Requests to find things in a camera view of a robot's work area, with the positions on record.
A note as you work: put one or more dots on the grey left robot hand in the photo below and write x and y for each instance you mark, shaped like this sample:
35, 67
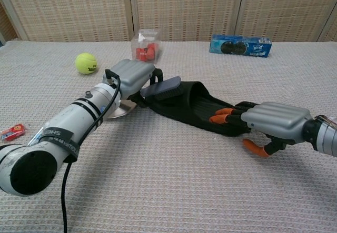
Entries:
134, 75

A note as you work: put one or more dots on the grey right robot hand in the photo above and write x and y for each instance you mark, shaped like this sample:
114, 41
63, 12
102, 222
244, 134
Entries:
276, 120

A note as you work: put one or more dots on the grey handled brush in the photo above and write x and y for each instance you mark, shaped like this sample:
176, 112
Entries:
163, 85

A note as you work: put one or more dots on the black rubber slipper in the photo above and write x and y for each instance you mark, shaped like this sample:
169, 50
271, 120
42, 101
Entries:
200, 104

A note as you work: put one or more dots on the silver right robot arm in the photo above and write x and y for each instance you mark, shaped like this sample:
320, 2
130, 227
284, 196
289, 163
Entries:
327, 138

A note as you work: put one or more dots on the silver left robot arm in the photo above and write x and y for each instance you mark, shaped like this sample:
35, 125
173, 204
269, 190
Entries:
65, 127

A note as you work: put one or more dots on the red plastic cylinders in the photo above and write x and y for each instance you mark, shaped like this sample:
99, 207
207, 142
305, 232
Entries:
144, 53

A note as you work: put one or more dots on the round stainless steel plate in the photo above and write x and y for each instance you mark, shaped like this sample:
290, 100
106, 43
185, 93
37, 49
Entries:
123, 111

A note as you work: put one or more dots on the clear plastic box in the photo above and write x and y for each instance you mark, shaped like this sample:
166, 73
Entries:
147, 37

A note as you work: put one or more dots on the yellow tennis ball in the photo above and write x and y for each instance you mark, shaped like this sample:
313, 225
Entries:
85, 63

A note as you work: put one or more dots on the blue cookie box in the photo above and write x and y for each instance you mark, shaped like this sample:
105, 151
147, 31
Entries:
237, 46

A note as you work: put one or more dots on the woven folding screen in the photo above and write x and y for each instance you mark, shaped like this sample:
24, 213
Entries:
184, 6

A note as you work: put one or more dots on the beige waffle tablecloth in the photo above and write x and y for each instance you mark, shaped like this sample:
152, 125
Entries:
168, 191

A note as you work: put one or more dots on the red snack packet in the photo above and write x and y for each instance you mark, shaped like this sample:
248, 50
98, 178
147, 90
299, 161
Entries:
13, 132

